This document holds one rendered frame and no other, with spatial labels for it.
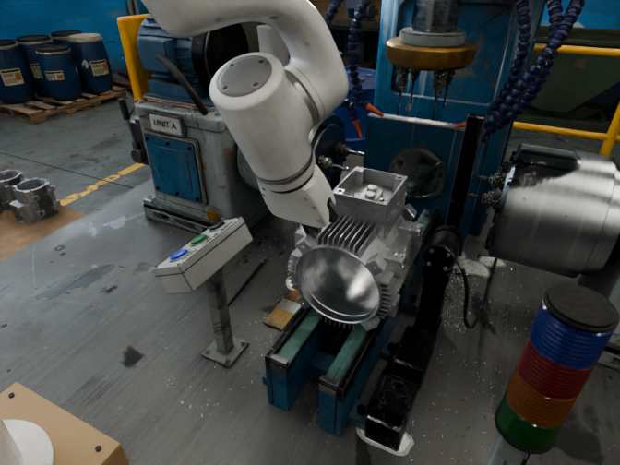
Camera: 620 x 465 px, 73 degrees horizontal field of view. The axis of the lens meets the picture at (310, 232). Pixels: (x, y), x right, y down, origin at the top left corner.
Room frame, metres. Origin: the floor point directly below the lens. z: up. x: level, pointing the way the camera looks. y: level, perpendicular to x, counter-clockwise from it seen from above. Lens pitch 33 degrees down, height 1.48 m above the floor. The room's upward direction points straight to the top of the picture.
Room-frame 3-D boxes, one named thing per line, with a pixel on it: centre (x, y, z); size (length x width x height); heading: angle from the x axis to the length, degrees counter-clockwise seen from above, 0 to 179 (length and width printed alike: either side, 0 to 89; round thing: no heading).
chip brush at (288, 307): (0.75, 0.03, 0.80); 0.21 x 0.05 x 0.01; 152
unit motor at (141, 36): (1.17, 0.35, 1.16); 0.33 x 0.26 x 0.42; 62
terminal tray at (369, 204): (0.67, -0.11, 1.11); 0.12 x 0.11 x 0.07; 153
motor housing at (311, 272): (0.63, -0.09, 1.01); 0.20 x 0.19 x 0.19; 153
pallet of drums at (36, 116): (5.08, 2.95, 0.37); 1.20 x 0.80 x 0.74; 149
